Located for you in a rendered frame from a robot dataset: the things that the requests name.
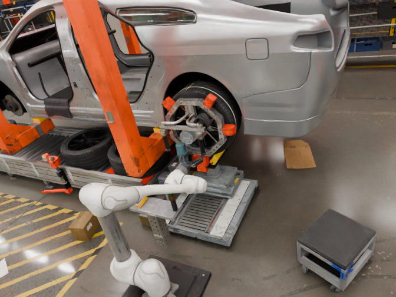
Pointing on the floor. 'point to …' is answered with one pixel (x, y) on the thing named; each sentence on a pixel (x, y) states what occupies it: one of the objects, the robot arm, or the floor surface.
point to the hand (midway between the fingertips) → (195, 154)
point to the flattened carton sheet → (298, 155)
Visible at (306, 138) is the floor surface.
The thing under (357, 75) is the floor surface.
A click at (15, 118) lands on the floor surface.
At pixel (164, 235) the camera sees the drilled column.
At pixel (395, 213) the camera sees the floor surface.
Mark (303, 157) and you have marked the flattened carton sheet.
